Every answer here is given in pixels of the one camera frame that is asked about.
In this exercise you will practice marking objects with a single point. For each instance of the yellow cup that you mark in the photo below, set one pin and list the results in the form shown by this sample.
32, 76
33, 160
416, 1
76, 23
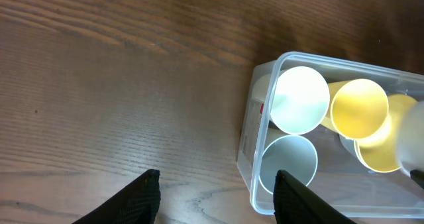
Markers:
357, 109

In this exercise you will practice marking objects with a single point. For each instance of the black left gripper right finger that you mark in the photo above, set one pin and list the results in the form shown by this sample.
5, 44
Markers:
295, 203

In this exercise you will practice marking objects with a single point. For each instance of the yellow bowl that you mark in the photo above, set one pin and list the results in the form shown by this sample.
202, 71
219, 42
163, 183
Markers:
378, 153

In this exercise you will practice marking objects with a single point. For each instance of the grey-blue bowl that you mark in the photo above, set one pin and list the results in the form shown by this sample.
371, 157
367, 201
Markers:
349, 145

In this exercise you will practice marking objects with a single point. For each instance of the grey cup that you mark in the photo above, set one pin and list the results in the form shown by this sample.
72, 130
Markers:
292, 153

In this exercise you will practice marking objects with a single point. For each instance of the clear plastic container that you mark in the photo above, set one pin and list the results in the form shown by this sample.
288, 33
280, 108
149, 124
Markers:
341, 179

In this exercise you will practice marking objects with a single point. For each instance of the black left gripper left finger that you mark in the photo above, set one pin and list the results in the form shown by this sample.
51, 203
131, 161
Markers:
136, 203

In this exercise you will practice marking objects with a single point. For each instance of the white cup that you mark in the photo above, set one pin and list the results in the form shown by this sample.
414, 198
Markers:
300, 99

